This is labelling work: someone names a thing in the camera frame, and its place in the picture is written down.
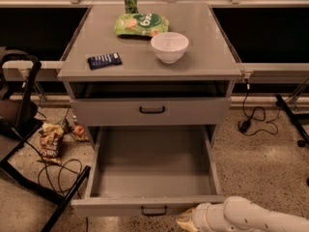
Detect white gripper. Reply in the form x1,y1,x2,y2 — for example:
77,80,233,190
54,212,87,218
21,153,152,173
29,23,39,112
176,203,225,232

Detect grey drawer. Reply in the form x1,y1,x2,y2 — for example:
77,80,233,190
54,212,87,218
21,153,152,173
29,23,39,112
71,126,224,217
70,98,232,126

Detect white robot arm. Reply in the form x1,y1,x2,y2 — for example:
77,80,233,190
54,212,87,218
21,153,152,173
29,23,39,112
176,196,309,232

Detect grey top drawer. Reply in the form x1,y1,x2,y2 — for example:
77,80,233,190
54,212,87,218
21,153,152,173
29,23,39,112
70,98,232,126

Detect grey drawer cabinet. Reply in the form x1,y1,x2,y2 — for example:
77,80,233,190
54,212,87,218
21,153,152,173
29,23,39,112
59,1,240,142

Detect red apple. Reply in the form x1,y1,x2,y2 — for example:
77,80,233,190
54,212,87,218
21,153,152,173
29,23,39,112
73,126,85,137

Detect black stand leg right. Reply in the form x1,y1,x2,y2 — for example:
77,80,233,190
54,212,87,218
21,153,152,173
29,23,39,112
275,95,309,147

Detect brown chip bag on floor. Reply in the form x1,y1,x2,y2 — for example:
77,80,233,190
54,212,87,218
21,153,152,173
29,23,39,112
39,123,64,165

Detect white bowl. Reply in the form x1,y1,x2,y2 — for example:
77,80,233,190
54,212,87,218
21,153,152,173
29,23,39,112
151,32,189,64

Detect blue snack bar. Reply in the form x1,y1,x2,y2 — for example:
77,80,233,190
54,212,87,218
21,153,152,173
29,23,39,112
87,52,122,70

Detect green chip bag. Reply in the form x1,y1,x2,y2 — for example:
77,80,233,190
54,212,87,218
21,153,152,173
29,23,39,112
114,13,169,37

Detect black power adapter cable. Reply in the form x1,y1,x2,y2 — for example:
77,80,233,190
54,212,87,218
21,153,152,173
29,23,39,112
237,78,280,137

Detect wire basket on floor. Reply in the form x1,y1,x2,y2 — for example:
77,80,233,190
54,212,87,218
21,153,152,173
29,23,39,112
63,108,89,142

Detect black floor cable left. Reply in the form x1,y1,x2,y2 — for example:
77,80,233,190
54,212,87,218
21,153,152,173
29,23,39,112
25,138,90,232

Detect black stand frame left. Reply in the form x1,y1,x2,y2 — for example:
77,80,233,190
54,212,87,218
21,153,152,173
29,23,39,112
0,46,91,232

